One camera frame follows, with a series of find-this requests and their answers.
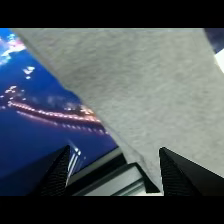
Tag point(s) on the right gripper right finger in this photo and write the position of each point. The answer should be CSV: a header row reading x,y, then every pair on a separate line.
x,y
186,178

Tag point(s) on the grey T-shirt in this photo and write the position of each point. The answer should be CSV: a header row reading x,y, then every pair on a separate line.
x,y
143,90

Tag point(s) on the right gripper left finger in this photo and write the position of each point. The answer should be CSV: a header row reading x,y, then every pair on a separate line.
x,y
50,176

